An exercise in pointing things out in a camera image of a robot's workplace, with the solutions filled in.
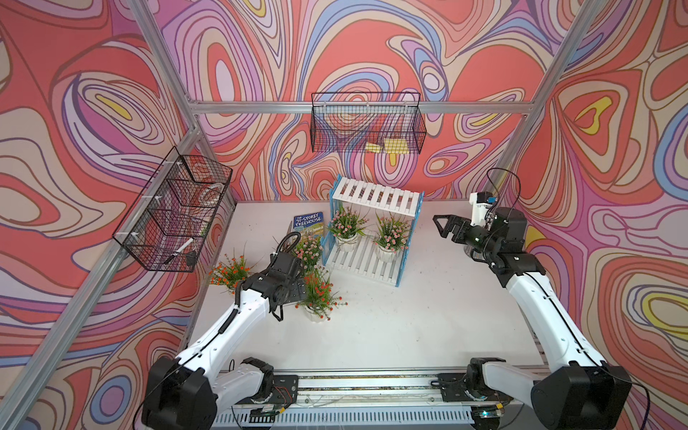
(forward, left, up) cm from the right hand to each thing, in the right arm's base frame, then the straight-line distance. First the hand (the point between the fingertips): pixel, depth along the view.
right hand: (444, 225), depth 77 cm
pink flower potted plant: (+9, +29, -9) cm, 32 cm away
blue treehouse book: (+22, +43, -22) cm, 53 cm away
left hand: (-11, +48, -17) cm, 52 cm away
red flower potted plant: (-16, +37, -12) cm, 42 cm away
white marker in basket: (-6, +76, 0) cm, 76 cm away
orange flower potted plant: (-7, +65, -10) cm, 66 cm away
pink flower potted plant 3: (0, +41, -10) cm, 43 cm away
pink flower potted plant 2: (+4, +14, -9) cm, 17 cm away
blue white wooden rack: (+8, +20, -11) cm, 24 cm away
